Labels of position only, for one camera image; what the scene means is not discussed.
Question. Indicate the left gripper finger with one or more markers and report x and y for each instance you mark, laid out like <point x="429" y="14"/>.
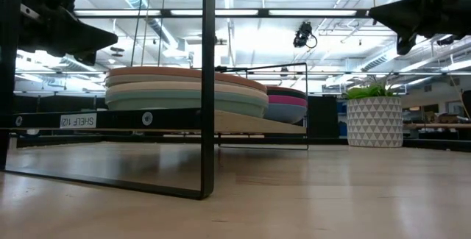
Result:
<point x="84" y="36"/>
<point x="86" y="59"/>

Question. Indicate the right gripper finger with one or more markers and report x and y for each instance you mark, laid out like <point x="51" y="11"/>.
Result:
<point x="406" y="45"/>
<point x="404" y="16"/>

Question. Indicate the tan beige plate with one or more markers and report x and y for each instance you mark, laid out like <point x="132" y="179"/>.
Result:
<point x="147" y="79"/>

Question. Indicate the cream plate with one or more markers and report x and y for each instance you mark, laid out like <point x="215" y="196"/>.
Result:
<point x="154" y="86"/>

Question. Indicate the mint green plate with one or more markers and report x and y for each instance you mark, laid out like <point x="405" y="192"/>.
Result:
<point x="154" y="96"/>

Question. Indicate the pink plate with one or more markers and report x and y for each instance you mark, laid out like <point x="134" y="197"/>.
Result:
<point x="289" y="100"/>

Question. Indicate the blue grey bowl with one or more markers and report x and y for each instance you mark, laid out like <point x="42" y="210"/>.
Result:
<point x="287" y="113"/>

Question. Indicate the white shelf label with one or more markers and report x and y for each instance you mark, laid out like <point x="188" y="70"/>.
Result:
<point x="78" y="121"/>

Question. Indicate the black metal wooden shelf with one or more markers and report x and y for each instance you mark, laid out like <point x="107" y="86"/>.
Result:
<point x="208" y="84"/>

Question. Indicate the green plant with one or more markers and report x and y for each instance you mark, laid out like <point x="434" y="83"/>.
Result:
<point x="368" y="92"/>

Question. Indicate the thin black rig crossbar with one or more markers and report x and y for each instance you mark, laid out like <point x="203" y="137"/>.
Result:
<point x="331" y="73"/>

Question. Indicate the white triangle pattern planter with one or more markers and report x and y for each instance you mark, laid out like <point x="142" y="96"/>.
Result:
<point x="373" y="121"/>

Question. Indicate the round white sticker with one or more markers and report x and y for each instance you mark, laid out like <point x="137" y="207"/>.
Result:
<point x="18" y="121"/>
<point x="147" y="118"/>

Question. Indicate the wooden background table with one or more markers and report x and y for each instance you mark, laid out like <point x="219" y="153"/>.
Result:
<point x="441" y="125"/>

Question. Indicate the black partition panel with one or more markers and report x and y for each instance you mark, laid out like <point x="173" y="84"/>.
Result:
<point x="324" y="119"/>

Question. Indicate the thick black rig crossbar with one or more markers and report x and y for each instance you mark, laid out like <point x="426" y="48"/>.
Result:
<point x="263" y="12"/>

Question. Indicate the black overhead camera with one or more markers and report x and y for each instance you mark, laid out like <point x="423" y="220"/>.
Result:
<point x="303" y="35"/>

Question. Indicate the black table edge rail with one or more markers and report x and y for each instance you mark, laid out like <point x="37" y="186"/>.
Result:
<point x="438" y="145"/>

